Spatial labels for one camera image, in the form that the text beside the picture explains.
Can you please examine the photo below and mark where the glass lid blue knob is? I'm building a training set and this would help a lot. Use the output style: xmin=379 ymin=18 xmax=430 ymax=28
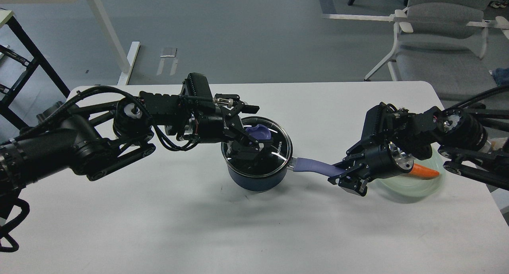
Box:
xmin=221 ymin=116 xmax=293 ymax=179

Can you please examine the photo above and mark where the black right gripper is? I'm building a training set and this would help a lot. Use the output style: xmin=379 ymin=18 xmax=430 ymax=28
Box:
xmin=328 ymin=141 xmax=415 ymax=197

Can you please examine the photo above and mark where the orange toy carrot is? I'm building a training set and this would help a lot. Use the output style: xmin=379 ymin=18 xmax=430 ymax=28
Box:
xmin=409 ymin=163 xmax=440 ymax=180

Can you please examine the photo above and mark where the white floor socket plate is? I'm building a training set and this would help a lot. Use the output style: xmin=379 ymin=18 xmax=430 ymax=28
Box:
xmin=160 ymin=47 xmax=178 ymax=58

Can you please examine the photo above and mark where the black metal rack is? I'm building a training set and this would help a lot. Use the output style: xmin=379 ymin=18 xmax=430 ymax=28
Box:
xmin=0 ymin=9 xmax=70 ymax=130

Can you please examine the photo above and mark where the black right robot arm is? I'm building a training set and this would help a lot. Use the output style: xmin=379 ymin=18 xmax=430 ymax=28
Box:
xmin=328 ymin=85 xmax=508 ymax=196

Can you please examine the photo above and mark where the grey office chair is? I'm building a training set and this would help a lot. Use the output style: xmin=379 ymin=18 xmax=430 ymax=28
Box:
xmin=364 ymin=0 xmax=496 ymax=101

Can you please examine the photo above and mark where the white desk frame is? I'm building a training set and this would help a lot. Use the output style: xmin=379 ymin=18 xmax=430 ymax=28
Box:
xmin=1 ymin=0 xmax=141 ymax=88

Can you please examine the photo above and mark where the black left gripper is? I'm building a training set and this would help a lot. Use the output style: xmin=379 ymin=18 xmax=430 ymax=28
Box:
xmin=187 ymin=94 xmax=266 ymax=160

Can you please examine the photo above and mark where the pale green glass plate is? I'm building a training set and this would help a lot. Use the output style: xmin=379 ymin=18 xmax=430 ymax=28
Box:
xmin=374 ymin=149 xmax=445 ymax=201

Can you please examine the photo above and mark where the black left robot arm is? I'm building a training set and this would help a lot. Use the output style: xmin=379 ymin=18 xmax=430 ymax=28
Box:
xmin=0 ymin=73 xmax=272 ymax=253

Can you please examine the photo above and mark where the blue saucepan with handle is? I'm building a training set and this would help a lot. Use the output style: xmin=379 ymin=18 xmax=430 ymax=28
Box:
xmin=221 ymin=116 xmax=346 ymax=192

